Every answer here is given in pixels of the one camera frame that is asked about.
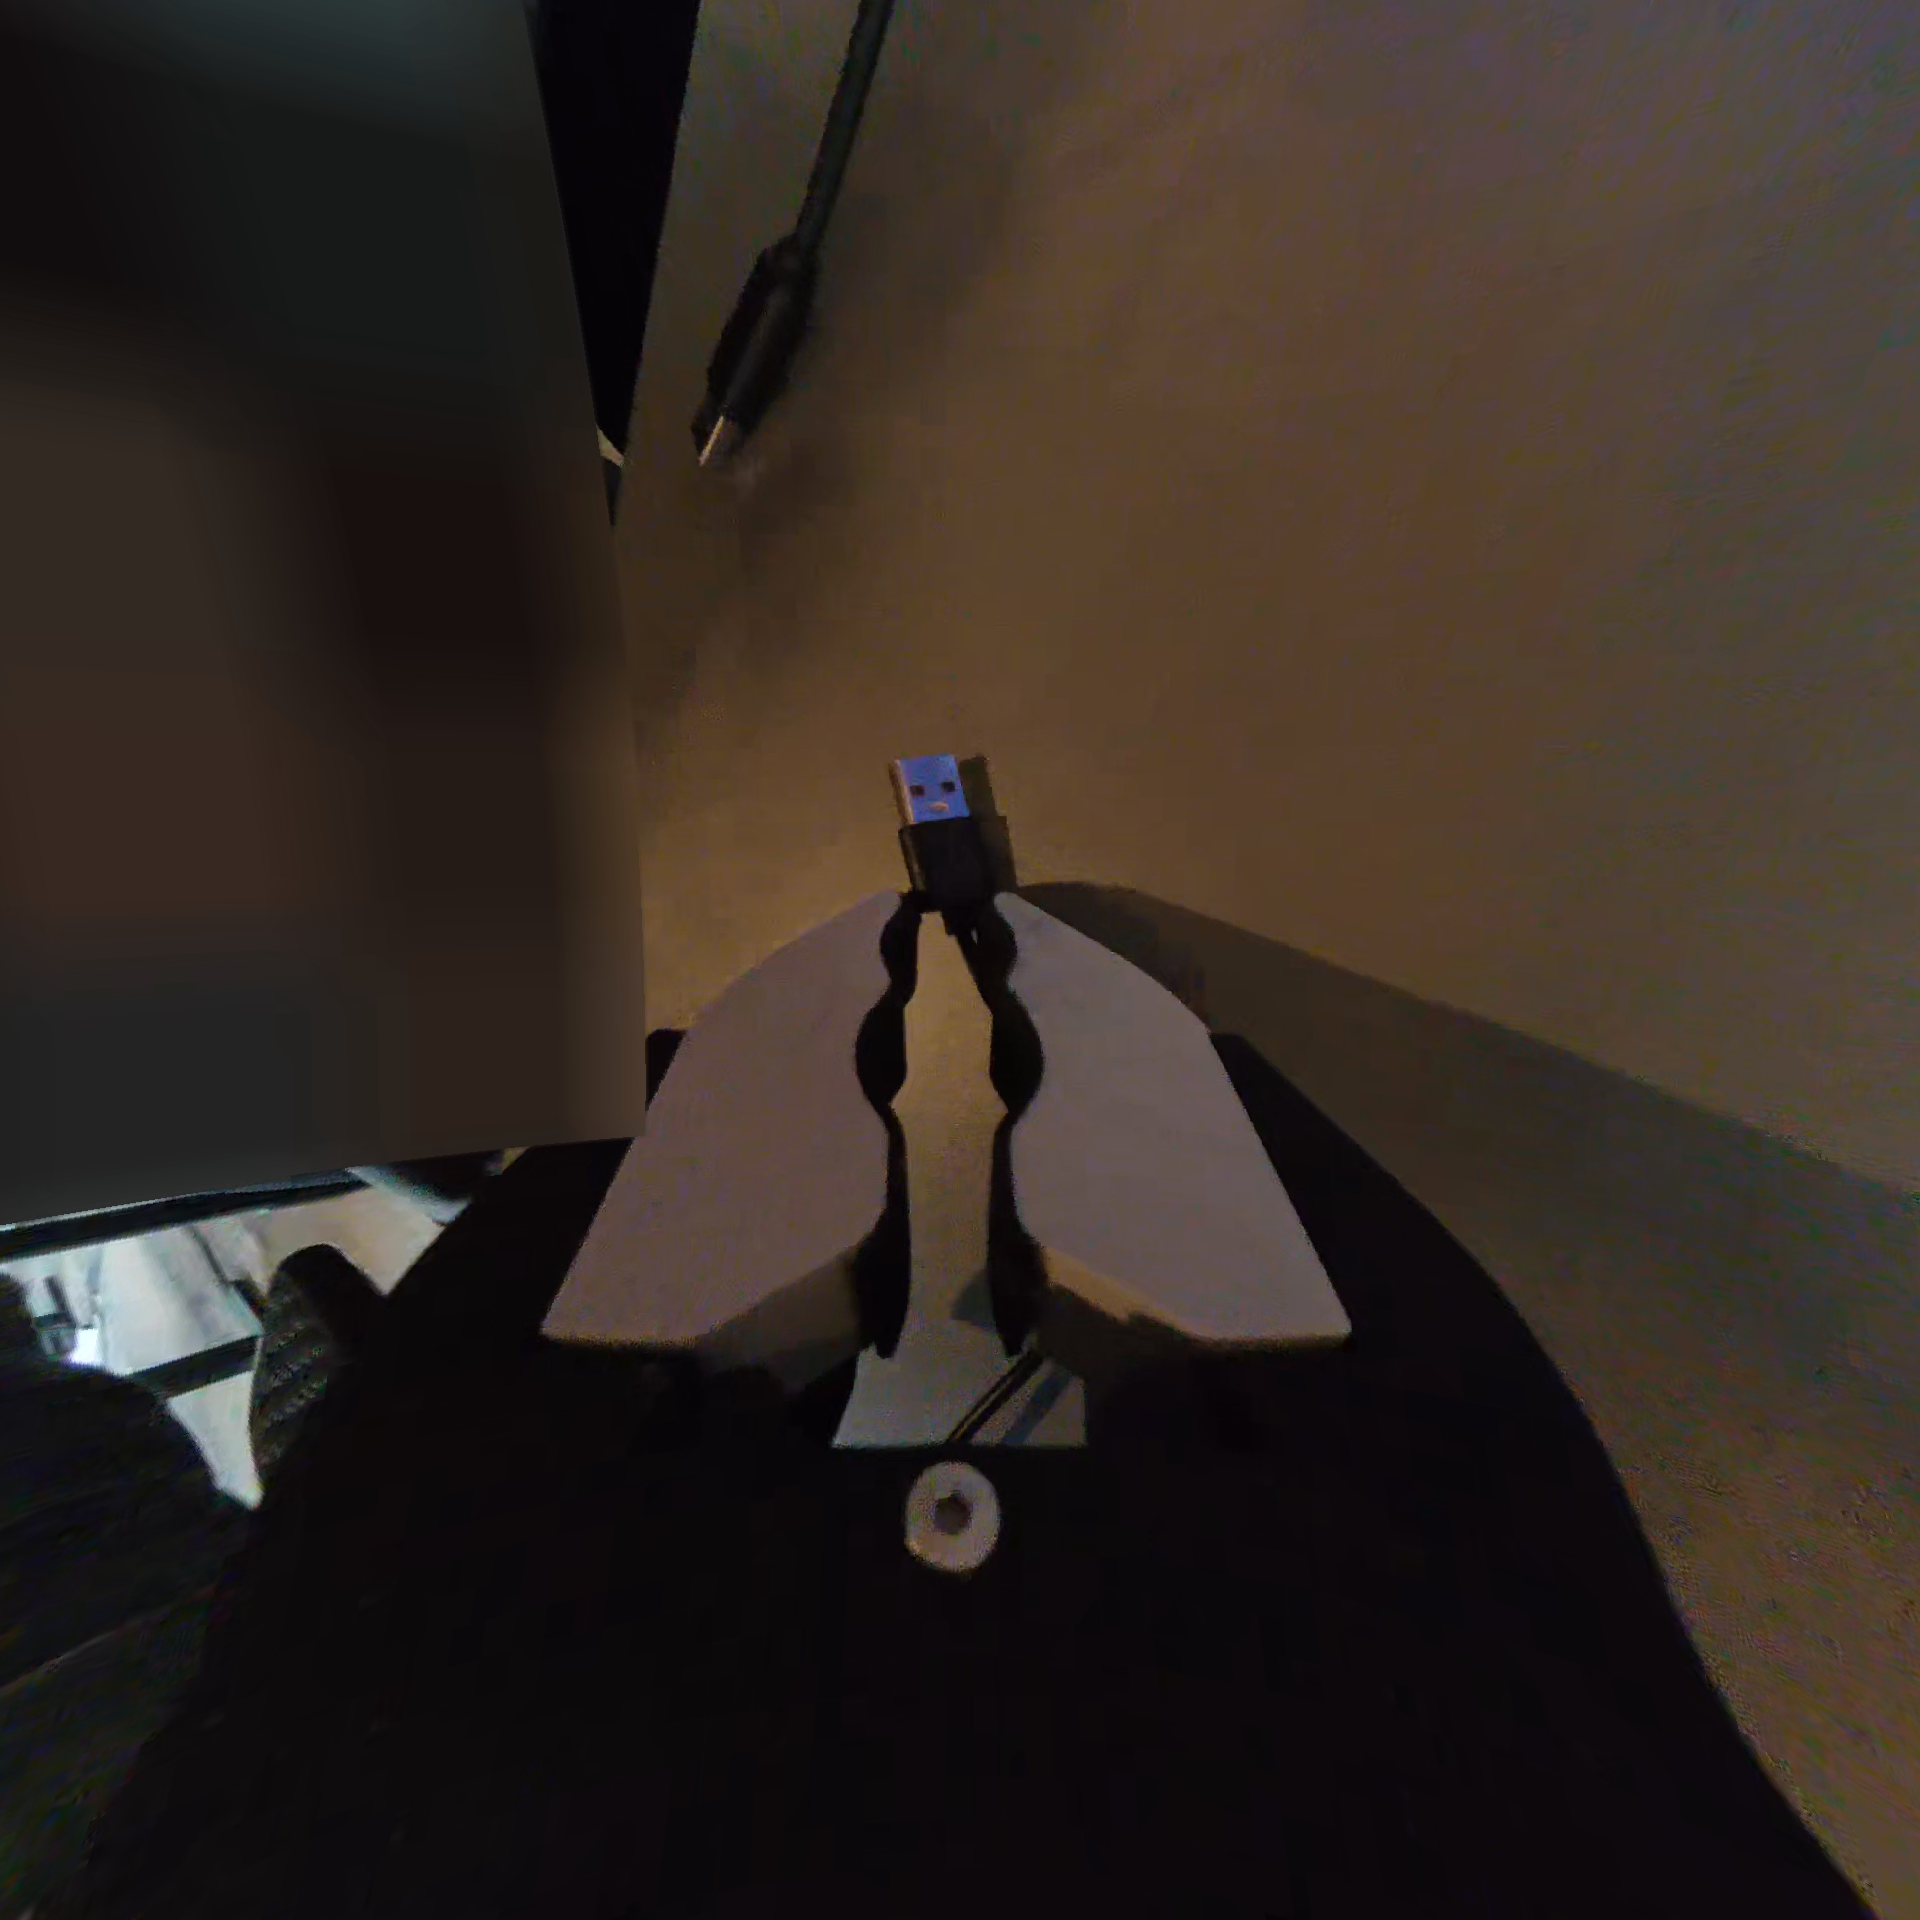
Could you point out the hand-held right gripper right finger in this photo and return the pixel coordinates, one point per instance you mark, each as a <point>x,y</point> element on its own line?
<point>1171,1184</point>

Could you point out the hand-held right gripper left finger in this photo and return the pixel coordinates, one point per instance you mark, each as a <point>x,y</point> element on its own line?
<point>720,1184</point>

